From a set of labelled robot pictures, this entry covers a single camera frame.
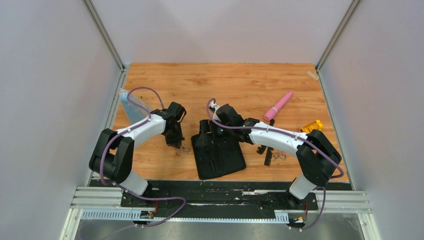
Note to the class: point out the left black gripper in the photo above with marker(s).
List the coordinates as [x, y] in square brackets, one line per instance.
[176, 142]

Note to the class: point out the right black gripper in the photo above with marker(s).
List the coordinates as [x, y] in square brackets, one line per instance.
[205, 127]

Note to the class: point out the silver scissors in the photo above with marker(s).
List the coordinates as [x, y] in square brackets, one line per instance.
[183, 150]
[278, 155]

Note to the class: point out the black zippered tool case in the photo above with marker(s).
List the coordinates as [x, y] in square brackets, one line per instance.
[216, 156]

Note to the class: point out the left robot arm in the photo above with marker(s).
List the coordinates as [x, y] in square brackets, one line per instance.
[112, 157]

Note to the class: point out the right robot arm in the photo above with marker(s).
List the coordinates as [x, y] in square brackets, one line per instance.
[318, 159]

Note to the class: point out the pink hair trimmer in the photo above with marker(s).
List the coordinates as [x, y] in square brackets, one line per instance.
[272, 112]

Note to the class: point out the clear blue spray bottle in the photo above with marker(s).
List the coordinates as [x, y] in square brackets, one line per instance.
[136, 109]

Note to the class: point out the tape piece on table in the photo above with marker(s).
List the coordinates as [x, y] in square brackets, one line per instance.
[313, 75]

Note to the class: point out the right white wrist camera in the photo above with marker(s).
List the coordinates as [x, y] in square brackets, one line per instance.
[213, 107]

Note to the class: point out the black handled comb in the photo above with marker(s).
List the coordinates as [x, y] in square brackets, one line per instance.
[261, 149]

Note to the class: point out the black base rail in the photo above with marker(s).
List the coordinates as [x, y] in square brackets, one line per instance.
[220, 199]

